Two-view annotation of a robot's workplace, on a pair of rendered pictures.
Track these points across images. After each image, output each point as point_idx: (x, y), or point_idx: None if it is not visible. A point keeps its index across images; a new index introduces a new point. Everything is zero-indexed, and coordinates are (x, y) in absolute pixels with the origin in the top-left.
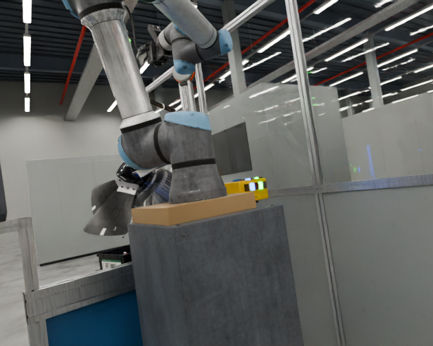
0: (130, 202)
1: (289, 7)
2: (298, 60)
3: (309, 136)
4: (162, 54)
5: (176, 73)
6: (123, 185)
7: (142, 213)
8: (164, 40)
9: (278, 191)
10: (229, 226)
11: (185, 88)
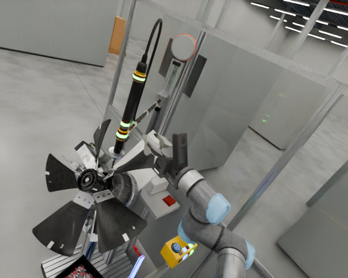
0: (82, 218)
1: (320, 111)
2: (285, 159)
3: (246, 206)
4: (173, 186)
5: (176, 47)
6: (80, 194)
7: None
8: (184, 193)
9: None
10: None
11: (176, 69)
